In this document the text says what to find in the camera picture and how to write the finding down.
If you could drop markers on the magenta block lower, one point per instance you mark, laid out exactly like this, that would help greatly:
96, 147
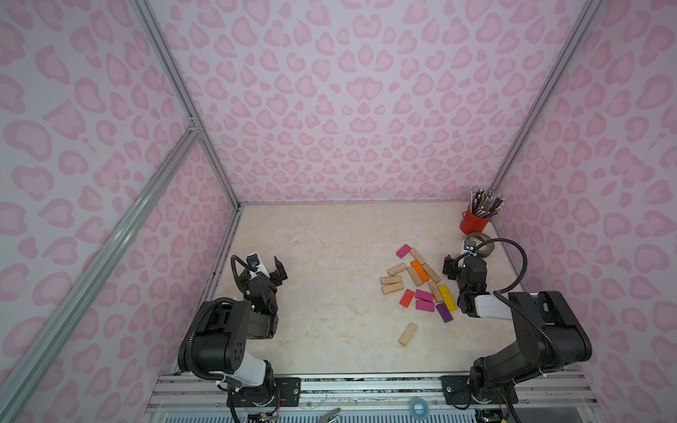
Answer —
427, 306

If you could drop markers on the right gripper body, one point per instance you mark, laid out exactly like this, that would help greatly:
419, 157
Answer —
460, 269

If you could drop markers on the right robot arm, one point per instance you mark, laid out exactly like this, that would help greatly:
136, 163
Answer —
549, 337

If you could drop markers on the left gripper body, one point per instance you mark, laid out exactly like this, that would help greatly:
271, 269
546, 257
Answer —
265, 276

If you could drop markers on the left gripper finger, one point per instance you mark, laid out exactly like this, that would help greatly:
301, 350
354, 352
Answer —
245, 277
279, 275

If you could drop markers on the orange block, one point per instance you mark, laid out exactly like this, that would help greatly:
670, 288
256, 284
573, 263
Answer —
421, 275

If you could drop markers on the natural wood block slanted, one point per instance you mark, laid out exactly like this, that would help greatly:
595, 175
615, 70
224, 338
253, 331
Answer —
432, 274

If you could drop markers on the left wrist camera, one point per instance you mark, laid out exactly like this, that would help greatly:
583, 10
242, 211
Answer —
256, 265

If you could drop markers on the magenta block upper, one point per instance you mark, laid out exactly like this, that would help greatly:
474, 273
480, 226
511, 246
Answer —
424, 296

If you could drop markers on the magenta block far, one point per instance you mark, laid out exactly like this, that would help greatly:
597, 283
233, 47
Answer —
403, 251

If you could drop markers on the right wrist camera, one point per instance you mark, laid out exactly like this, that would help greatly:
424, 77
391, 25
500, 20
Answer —
470, 246

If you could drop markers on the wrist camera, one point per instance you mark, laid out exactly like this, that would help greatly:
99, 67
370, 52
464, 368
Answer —
256, 265
470, 246

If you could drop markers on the red pen cup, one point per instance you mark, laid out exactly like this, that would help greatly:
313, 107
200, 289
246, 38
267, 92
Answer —
472, 224

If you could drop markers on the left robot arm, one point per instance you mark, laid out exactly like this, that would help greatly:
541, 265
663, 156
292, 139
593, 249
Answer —
214, 347

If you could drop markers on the yellow block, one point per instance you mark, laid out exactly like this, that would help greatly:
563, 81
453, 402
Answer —
448, 298

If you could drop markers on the red block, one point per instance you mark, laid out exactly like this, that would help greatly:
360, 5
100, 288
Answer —
407, 298

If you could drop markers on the magenta block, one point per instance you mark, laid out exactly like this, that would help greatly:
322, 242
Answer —
424, 296
427, 306
403, 251

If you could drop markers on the purple block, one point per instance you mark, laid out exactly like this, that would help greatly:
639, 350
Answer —
444, 312

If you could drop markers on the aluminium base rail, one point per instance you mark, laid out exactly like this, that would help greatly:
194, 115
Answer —
379, 397

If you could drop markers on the dark tape roll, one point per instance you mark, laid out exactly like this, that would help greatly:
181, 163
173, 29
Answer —
484, 249

